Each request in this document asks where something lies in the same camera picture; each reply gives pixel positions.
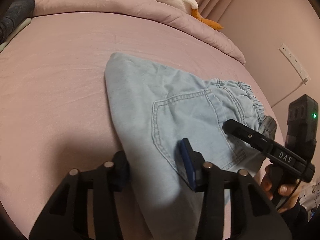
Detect white power cable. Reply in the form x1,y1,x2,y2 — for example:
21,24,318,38
271,78,308,108

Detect white power strip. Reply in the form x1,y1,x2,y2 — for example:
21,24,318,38
279,44,311,85

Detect right hand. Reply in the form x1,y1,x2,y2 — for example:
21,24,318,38
260,165,302,213

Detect pink bed sheet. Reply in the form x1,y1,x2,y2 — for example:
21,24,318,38
1,12,273,236

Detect pink quilt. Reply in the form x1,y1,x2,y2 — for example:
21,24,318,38
34,0,246,64

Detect dark blue folded jeans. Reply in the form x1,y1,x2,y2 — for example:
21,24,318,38
1,0,35,43

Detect light green folded garment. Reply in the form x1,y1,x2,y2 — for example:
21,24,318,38
0,18,31,53

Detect light blue denim pants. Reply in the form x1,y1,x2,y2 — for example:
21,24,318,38
105,53,266,239

